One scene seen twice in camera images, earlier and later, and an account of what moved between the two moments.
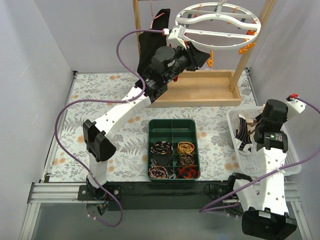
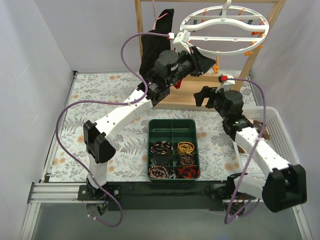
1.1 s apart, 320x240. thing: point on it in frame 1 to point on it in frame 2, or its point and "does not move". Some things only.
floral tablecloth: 92,91 does not move
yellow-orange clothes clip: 244,48 to 261,34
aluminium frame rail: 49,193 does not move
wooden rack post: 244,60 to 257,49
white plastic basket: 250,163 does not move
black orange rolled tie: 188,171 does not move
